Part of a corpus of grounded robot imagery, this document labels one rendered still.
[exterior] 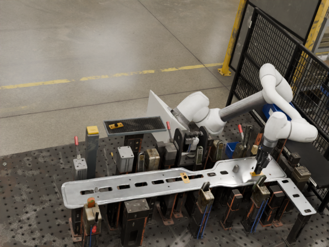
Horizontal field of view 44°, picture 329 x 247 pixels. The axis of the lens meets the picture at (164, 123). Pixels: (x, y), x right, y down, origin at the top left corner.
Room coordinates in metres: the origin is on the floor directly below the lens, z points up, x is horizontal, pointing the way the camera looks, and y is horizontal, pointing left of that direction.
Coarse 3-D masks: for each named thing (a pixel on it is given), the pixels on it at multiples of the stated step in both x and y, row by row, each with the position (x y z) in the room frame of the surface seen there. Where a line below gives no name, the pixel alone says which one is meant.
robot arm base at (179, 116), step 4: (168, 108) 2.55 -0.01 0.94; (176, 108) 2.55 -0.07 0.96; (172, 112) 2.48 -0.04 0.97; (176, 112) 2.50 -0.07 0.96; (180, 112) 2.51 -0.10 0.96; (176, 116) 2.48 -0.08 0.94; (180, 116) 2.49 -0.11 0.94; (184, 116) 2.50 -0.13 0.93; (180, 120) 2.45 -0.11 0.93; (184, 120) 2.48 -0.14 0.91; (184, 124) 2.47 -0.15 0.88; (188, 128) 2.51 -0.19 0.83
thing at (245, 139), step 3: (246, 126) 2.13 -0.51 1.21; (249, 126) 2.13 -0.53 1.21; (252, 126) 2.13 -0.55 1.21; (246, 129) 2.12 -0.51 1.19; (249, 129) 2.11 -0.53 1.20; (252, 129) 2.10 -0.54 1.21; (246, 132) 2.11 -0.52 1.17; (249, 132) 2.13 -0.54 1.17; (246, 135) 2.11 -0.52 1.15; (249, 135) 2.12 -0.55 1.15; (243, 138) 2.12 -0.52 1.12; (246, 138) 2.12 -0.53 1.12; (249, 138) 2.11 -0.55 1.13; (243, 141) 2.11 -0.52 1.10; (246, 141) 2.12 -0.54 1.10; (243, 144) 2.10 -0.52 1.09; (246, 144) 2.12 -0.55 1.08; (243, 147) 2.09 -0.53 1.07; (246, 147) 2.11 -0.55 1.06
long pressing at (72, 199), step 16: (224, 160) 2.00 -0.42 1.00; (240, 160) 2.04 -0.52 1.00; (256, 160) 2.07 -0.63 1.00; (272, 160) 2.10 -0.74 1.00; (112, 176) 1.68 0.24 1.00; (128, 176) 1.70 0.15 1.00; (144, 176) 1.73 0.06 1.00; (160, 176) 1.75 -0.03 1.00; (176, 176) 1.78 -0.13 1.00; (208, 176) 1.83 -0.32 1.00; (224, 176) 1.86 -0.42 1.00; (240, 176) 1.89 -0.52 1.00; (256, 176) 1.91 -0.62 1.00; (272, 176) 1.94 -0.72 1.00; (64, 192) 1.50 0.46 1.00; (96, 192) 1.54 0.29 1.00; (112, 192) 1.56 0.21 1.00; (128, 192) 1.58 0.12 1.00; (144, 192) 1.61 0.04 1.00; (160, 192) 1.63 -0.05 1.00; (176, 192) 1.66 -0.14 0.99
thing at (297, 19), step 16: (256, 0) 4.87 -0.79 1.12; (272, 0) 4.64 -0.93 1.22; (288, 0) 4.43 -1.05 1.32; (304, 0) 4.26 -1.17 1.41; (320, 0) 4.08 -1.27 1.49; (240, 16) 5.02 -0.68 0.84; (272, 16) 4.58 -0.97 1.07; (288, 16) 4.38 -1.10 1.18; (304, 16) 4.20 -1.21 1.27; (320, 16) 4.00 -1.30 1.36; (240, 32) 4.97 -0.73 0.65; (288, 32) 4.32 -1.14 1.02; (304, 32) 4.14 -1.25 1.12; (240, 48) 4.90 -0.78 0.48; (256, 48) 4.66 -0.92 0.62; (272, 48) 4.44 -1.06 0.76; (288, 48) 4.25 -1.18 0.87; (224, 64) 5.05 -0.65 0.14; (288, 64) 4.19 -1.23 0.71; (304, 64) 4.02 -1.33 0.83; (288, 80) 4.12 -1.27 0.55
